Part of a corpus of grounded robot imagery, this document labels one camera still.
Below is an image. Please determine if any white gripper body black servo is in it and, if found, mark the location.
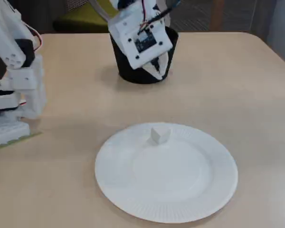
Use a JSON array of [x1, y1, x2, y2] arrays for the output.
[[110, 0, 157, 19]]

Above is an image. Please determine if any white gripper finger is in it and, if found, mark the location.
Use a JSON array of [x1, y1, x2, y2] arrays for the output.
[[156, 51, 169, 78], [143, 62, 162, 80]]

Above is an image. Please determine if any wrist camera on white mount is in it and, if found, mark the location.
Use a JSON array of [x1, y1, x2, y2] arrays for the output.
[[108, 10, 173, 70]]

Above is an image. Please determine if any wooden post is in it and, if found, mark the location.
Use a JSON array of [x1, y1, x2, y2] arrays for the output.
[[210, 0, 226, 32]]

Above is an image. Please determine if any white paper plate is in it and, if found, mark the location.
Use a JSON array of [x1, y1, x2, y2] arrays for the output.
[[95, 122, 238, 224]]

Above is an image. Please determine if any long white red servo wire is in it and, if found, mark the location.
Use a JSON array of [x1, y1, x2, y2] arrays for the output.
[[139, 0, 149, 31]]

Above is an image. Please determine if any yellow-green chair seat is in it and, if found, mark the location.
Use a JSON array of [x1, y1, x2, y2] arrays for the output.
[[52, 3, 110, 33]]

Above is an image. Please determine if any short red white servo wire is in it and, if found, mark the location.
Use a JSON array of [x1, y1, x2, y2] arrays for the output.
[[26, 22, 44, 52]]

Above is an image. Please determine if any black pot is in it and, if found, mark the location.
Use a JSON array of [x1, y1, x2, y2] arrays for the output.
[[109, 26, 180, 85]]

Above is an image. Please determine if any grey curved chair back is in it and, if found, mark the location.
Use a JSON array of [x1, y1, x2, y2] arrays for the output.
[[89, 0, 116, 23]]

